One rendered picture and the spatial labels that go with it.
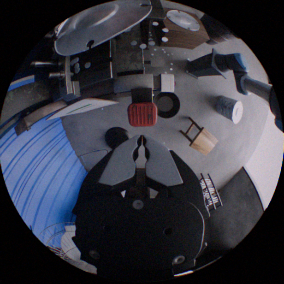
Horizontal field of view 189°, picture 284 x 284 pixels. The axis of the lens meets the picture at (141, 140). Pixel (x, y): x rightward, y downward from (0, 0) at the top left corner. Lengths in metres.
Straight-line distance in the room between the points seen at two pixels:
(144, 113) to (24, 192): 1.49
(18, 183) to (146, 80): 1.50
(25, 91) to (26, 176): 1.10
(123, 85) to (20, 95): 0.42
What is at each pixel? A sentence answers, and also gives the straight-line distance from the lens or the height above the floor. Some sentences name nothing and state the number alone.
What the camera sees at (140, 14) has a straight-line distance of 0.28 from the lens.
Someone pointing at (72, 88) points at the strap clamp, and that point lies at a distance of 0.31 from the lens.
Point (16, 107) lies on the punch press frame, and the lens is 0.42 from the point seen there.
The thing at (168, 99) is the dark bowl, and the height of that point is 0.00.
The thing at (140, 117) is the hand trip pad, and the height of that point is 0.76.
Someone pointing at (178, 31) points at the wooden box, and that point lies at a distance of 0.87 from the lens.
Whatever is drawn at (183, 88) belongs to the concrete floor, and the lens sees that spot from 1.06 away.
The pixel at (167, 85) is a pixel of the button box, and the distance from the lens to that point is 0.34.
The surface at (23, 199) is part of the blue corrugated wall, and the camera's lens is 1.49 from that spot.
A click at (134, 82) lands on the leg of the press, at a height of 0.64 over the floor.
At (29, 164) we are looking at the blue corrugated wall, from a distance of 1.39.
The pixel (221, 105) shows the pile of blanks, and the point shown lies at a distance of 1.31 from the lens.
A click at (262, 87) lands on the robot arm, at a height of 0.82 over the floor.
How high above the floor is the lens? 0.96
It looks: 57 degrees down
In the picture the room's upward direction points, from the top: 177 degrees counter-clockwise
